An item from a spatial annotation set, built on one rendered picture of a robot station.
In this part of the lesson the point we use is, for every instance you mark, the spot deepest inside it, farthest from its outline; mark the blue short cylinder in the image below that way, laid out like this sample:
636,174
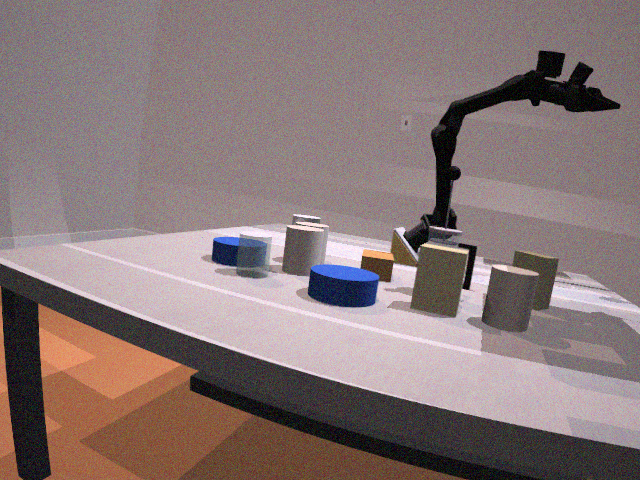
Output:
342,285
225,251

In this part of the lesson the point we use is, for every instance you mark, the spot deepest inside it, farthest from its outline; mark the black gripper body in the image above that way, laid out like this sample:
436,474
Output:
568,96

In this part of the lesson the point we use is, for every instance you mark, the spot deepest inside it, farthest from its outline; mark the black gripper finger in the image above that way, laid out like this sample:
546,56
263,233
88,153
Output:
599,95
590,103

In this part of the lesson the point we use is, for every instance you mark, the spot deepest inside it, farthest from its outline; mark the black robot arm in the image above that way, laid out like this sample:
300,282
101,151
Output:
531,85

